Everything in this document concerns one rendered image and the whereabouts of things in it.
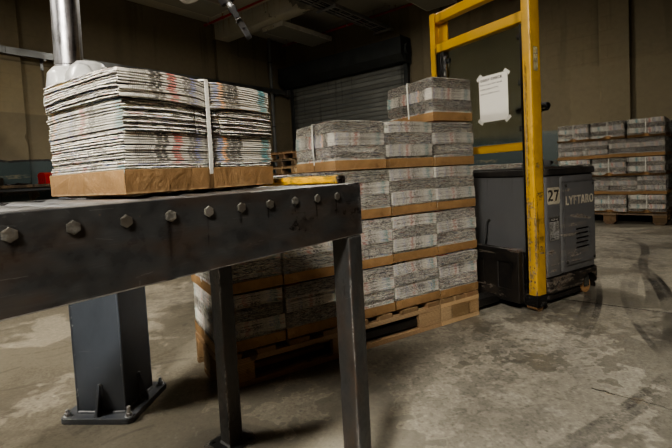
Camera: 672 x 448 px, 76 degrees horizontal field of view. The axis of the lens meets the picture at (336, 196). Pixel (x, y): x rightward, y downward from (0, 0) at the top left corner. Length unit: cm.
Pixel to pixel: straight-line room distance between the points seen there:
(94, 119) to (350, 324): 68
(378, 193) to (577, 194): 137
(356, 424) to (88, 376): 108
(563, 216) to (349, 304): 203
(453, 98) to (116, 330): 186
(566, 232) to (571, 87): 552
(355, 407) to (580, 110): 740
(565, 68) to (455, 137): 602
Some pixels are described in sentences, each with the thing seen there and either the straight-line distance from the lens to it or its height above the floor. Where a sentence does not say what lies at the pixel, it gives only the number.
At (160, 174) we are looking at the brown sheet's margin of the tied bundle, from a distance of 86.
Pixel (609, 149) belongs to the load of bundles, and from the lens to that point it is 642.
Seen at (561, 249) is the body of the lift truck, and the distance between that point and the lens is 289.
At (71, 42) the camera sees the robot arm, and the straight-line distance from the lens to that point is 202.
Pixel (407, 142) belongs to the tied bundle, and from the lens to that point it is 216.
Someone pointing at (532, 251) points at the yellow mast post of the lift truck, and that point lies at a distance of 260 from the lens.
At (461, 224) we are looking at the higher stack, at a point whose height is 52.
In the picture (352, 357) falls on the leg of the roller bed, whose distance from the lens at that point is 105.
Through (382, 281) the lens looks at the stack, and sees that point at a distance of 209.
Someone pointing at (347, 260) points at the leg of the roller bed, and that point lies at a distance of 99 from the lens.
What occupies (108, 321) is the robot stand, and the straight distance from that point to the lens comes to 177.
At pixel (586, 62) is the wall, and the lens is 824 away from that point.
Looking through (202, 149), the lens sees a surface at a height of 89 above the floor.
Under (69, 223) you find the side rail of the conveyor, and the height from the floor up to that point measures 78.
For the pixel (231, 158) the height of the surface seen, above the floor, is 87.
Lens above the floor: 82
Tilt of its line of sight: 3 degrees down
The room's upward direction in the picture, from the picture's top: 3 degrees counter-clockwise
